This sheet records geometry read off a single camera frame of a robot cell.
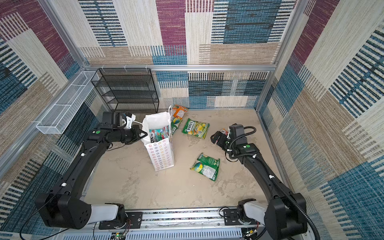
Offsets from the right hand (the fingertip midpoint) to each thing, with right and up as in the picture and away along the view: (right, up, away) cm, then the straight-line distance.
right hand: (216, 142), depth 82 cm
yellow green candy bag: (-13, +7, +24) cm, 29 cm away
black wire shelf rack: (-60, +34, +26) cm, 74 cm away
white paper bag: (-29, -5, -6) cm, 30 cm away
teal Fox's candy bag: (-34, +3, +8) cm, 35 cm away
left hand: (-36, +6, -6) cm, 37 cm away
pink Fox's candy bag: (+9, +5, +23) cm, 25 cm away
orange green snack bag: (-24, +19, +37) cm, 48 cm away
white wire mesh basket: (-76, +11, -12) cm, 78 cm away
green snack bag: (-4, -15, +5) cm, 16 cm away
